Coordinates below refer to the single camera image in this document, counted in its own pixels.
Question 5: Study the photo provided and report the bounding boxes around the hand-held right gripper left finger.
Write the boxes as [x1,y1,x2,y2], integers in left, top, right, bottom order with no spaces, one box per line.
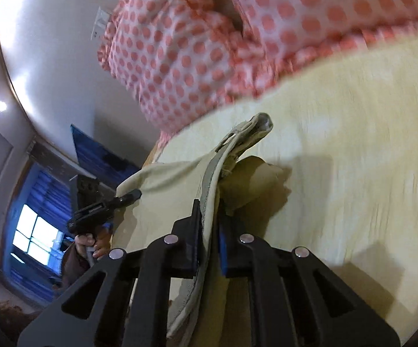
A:
[17,199,204,347]

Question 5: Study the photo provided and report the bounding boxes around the blue curtain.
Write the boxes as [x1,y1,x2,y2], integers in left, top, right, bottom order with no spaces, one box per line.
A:
[0,162,84,305]

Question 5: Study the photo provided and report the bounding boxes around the blue wall panel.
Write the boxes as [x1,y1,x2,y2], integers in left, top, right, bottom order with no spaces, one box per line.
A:
[70,123,142,189]

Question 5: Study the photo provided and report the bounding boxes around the beige pants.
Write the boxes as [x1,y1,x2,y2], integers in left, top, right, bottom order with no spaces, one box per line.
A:
[116,112,294,347]

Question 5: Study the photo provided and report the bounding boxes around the bright window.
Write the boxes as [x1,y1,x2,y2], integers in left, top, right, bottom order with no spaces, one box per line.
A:
[12,204,68,266]

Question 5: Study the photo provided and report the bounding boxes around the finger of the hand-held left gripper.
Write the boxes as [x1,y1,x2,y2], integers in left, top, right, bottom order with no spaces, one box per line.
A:
[113,189,143,209]

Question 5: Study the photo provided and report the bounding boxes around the person's left forearm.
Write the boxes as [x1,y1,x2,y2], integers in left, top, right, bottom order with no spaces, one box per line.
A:
[60,241,93,290]

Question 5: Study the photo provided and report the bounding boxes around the white wall switch plate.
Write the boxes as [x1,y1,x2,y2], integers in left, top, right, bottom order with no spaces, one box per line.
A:
[91,6,113,41]

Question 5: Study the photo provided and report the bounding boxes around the red polka dot pillow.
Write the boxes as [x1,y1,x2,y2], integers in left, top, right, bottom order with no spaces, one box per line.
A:
[98,0,418,146]

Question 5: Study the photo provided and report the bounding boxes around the person's left hand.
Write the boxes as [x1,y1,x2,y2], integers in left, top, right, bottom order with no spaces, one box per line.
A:
[74,228,113,261]

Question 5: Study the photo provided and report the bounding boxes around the yellow bed sheet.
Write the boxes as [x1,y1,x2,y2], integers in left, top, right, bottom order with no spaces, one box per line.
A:
[144,36,418,347]

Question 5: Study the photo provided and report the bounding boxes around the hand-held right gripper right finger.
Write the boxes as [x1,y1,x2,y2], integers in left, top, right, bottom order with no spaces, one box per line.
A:
[218,207,401,347]

